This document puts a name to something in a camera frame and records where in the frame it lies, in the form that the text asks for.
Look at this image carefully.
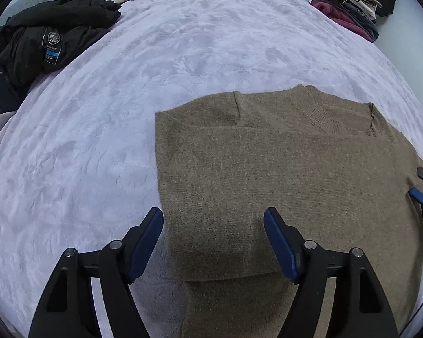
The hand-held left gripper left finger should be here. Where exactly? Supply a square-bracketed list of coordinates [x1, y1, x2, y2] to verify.
[28, 207, 164, 338]

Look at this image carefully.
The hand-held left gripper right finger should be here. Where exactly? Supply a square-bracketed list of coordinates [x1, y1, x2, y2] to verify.
[263, 207, 399, 338]

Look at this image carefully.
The olive brown knit sweater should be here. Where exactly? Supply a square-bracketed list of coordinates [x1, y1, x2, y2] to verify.
[154, 84, 423, 338]

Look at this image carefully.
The stack of folded clothes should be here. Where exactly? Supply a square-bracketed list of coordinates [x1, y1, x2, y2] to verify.
[309, 0, 383, 43]

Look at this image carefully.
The lilac fleece blanket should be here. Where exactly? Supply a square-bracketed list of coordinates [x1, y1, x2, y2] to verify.
[0, 0, 423, 338]

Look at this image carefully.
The black jacket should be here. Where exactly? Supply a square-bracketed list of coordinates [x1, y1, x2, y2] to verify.
[0, 0, 121, 92]

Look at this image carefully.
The black cable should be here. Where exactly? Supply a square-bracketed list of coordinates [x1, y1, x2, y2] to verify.
[398, 282, 423, 337]

